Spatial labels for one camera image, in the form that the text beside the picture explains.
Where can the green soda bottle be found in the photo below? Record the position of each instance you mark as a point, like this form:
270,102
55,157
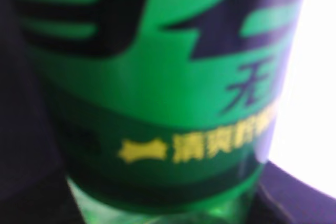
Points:
163,110

